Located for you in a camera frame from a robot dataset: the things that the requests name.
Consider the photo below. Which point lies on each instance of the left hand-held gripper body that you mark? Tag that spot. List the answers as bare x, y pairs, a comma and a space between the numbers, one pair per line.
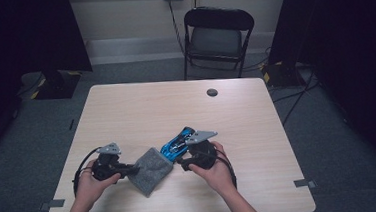
106, 167

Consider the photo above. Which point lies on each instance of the small black floor object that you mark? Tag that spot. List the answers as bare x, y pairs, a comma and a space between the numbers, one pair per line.
71, 124

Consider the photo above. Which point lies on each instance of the person's right hand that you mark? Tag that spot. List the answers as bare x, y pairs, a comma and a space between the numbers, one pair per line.
217, 177

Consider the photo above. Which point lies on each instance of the blue toy car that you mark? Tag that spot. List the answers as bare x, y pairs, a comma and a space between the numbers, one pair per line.
177, 145

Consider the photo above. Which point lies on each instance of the black curtain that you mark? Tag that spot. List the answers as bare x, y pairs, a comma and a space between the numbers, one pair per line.
348, 41
21, 47

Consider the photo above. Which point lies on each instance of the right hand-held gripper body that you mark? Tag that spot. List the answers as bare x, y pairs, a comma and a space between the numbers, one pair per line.
202, 155

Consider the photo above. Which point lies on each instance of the grey tape strip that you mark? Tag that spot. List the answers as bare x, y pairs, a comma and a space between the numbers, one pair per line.
304, 183
52, 204

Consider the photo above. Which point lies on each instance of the grey cloth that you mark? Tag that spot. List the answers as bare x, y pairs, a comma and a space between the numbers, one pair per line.
150, 172

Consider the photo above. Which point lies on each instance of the black folding chair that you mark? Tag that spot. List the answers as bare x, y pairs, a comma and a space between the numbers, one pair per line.
216, 42

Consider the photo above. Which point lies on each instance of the person's left hand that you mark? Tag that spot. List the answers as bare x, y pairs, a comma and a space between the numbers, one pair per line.
91, 186

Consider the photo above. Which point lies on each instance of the black stand base yellow tape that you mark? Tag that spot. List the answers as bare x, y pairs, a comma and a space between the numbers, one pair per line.
282, 74

